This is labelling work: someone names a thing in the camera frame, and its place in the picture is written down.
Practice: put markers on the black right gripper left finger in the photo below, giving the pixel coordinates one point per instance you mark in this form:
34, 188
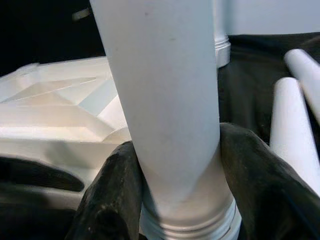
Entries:
112, 195

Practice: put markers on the white plastic table top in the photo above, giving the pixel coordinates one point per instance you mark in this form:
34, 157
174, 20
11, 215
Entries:
50, 120

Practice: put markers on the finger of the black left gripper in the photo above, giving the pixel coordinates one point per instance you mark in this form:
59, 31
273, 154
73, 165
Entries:
37, 172

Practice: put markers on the black plastic sheet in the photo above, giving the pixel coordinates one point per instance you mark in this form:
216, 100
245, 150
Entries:
250, 87

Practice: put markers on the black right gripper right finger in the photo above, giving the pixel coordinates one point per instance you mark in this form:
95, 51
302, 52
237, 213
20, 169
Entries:
262, 195

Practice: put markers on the white plastic table leg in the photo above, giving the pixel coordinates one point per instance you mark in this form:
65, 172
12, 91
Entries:
162, 100
221, 50
290, 125
305, 70

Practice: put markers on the black door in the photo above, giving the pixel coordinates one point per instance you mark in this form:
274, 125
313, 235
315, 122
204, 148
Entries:
37, 30

